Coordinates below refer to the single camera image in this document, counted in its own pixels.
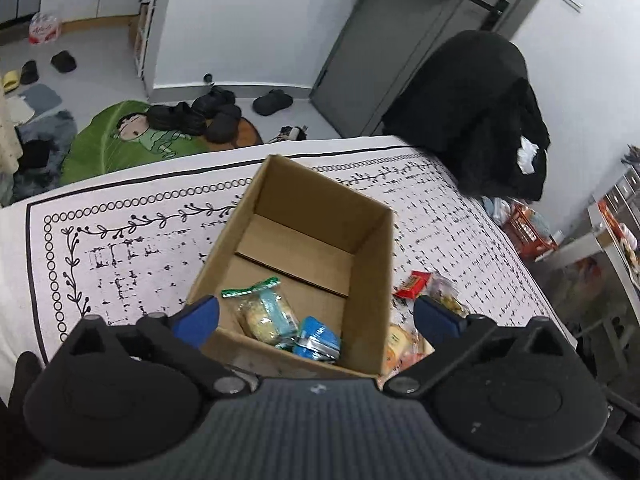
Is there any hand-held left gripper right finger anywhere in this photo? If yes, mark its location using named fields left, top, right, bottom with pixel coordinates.
left=382, top=294, right=576, bottom=398

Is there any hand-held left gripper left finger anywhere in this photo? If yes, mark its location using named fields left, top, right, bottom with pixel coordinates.
left=60, top=295, right=261, bottom=398

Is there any clear nut snack packet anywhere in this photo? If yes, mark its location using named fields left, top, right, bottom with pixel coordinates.
left=425, top=272, right=471, bottom=318

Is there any red snack packet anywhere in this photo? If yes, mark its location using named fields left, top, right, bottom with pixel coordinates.
left=394, top=270, right=432, bottom=302

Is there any orange bread snack packet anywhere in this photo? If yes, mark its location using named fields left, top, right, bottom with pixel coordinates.
left=382, top=322, right=436, bottom=378

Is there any bread packet with green seal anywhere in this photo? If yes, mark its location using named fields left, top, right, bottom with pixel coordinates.
left=221, top=277, right=301, bottom=346

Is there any brown cardboard box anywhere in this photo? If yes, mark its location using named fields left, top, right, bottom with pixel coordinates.
left=185, top=154, right=396, bottom=378

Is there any blue snack packet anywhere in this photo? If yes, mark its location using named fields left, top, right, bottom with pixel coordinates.
left=291, top=316, right=342, bottom=361

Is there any white black printed blanket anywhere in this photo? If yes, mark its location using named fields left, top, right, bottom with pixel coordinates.
left=0, top=135, right=576, bottom=411

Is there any blue white cloth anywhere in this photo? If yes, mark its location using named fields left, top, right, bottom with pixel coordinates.
left=482, top=197, right=513, bottom=223

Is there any red plastic basket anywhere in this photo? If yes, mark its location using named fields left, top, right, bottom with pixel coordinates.
left=507, top=202, right=558, bottom=261

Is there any white desk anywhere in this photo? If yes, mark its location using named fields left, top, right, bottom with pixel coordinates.
left=535, top=200, right=640, bottom=356

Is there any white crumpled tissue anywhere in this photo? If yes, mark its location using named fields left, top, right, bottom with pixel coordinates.
left=517, top=137, right=539, bottom=176

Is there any green cartoon rug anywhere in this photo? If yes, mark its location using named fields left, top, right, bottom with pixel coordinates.
left=60, top=100, right=263, bottom=186

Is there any red orange packet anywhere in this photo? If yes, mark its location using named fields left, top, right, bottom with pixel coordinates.
left=597, top=201, right=623, bottom=233

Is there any black white sneaker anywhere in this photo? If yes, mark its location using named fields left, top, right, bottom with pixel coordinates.
left=270, top=125, right=308, bottom=143

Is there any black fleece coat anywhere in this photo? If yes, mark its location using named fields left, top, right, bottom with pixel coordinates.
left=382, top=30, right=551, bottom=203

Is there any grey drawer unit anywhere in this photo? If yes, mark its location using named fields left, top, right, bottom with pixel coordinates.
left=605, top=165, right=640, bottom=211

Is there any grey fluffy rug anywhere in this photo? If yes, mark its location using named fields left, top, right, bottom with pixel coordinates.
left=10, top=110, right=78, bottom=203

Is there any grey floor mat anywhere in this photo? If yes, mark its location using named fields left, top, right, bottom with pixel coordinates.
left=20, top=84, right=60, bottom=113

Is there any white floor mat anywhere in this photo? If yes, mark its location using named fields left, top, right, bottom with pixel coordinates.
left=6, top=96, right=33, bottom=126

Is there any grey door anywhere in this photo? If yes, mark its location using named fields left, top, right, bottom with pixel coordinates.
left=310, top=0, right=551, bottom=138

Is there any white narrow shelf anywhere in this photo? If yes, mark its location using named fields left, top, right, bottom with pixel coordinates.
left=134, top=0, right=166, bottom=96

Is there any black door handle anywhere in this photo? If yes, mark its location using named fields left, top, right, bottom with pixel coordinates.
left=470, top=0, right=511, bottom=33

